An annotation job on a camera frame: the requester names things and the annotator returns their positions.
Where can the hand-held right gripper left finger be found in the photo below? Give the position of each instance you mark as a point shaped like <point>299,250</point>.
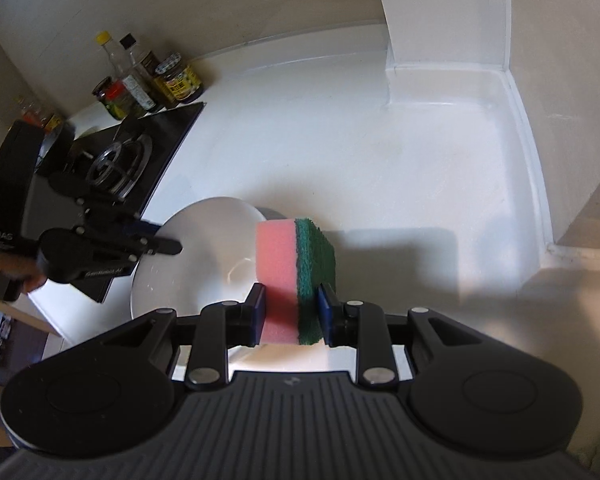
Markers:
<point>259,320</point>

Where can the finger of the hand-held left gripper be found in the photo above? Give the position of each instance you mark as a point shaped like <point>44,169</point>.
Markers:
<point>142,221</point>
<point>164,247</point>

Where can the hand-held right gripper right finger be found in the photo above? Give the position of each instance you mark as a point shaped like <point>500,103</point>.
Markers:
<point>325,320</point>

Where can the white bowl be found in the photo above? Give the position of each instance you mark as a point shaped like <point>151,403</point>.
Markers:
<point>199,260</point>

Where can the pink and green sponge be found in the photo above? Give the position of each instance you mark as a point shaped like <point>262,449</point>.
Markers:
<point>280,270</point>

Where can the metal stove burner grate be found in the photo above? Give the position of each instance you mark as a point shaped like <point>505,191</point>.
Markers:
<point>142,155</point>

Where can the orange seasoning jar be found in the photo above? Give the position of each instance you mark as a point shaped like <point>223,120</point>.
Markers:
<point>53,122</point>

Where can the black glass gas stove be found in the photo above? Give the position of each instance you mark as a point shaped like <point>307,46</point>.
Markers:
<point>174,125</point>

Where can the dark lid pickle jar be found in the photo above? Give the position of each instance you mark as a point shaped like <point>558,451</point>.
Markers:
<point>100,87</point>

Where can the dark oil bottle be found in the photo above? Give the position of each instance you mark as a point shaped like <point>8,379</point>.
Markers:
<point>162,92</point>

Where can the yellow cap clear bottle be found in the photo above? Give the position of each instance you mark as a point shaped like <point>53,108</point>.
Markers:
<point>134,90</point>

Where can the red lid jar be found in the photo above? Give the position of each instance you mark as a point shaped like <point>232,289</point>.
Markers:
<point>114,92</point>

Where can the checked lid sauce jar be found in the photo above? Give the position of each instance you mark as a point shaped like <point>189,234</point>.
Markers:
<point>182,85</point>

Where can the black cap clear bottle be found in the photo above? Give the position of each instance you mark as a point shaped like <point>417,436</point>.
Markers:
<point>129,42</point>

